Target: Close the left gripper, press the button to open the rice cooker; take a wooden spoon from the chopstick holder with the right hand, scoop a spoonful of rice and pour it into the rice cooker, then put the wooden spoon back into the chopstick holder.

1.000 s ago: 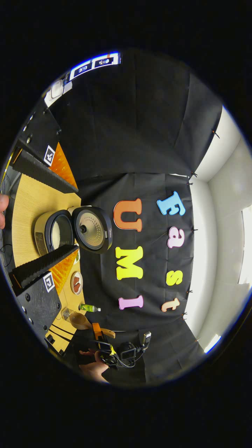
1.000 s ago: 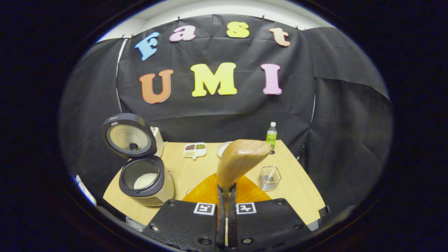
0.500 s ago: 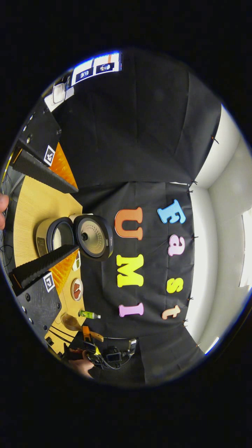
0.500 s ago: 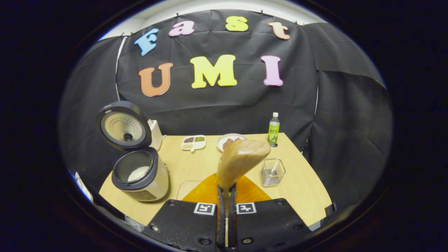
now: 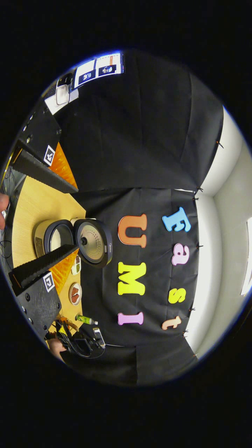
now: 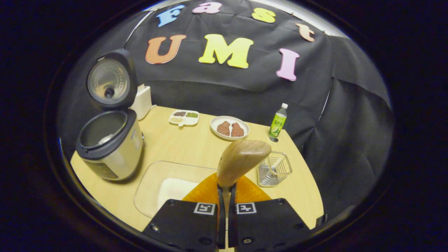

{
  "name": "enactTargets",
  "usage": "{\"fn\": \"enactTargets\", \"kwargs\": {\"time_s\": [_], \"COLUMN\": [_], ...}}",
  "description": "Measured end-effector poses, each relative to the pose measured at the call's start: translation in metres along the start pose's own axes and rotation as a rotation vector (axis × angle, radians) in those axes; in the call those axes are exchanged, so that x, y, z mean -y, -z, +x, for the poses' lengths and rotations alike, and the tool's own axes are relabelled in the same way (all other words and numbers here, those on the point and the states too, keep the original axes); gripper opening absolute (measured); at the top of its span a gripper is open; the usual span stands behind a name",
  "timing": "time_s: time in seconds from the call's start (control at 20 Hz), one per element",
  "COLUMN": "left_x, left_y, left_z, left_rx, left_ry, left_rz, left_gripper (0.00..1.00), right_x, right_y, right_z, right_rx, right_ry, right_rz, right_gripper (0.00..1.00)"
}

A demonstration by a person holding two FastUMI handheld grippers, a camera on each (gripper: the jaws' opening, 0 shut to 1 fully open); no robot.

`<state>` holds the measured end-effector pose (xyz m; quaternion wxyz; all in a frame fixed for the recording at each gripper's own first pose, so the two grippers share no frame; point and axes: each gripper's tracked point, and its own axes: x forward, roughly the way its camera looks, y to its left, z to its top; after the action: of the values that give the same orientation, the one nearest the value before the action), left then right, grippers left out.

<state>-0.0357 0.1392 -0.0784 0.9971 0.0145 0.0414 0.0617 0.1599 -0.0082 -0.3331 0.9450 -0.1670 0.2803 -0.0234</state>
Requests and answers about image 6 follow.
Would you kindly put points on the wooden spoon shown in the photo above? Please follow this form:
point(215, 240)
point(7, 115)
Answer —
point(241, 157)

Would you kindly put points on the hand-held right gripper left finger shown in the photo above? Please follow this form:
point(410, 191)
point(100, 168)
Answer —
point(189, 224)

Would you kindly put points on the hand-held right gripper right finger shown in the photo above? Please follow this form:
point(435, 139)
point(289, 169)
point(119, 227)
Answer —
point(266, 224)

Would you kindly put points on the brown meat piece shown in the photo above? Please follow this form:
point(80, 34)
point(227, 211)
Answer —
point(237, 130)
point(224, 128)

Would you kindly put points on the black backdrop cloth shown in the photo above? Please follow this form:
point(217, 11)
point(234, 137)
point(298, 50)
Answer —
point(350, 140)

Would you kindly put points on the green drink bottle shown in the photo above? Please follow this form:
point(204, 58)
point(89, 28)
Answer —
point(277, 124)

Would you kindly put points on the green beans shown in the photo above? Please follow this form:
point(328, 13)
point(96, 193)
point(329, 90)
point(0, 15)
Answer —
point(191, 114)

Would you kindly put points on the white toaster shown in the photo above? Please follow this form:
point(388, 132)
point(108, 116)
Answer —
point(142, 103)

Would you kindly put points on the clear glass tray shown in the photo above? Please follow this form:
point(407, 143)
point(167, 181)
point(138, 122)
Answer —
point(148, 189)

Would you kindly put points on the white divided dish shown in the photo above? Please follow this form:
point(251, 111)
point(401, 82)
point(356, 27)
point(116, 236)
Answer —
point(190, 121)

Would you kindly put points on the pale beans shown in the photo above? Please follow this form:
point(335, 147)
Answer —
point(176, 120)

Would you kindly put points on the dark grey rice cooker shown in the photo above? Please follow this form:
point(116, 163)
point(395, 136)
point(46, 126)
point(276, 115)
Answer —
point(115, 157)

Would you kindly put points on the brown beans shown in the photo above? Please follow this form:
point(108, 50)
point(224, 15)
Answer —
point(179, 113)

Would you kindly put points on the white round plate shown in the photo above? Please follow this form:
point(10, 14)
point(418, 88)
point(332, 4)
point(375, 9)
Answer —
point(229, 119)

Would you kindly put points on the white rice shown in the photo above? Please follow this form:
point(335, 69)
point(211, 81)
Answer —
point(173, 189)

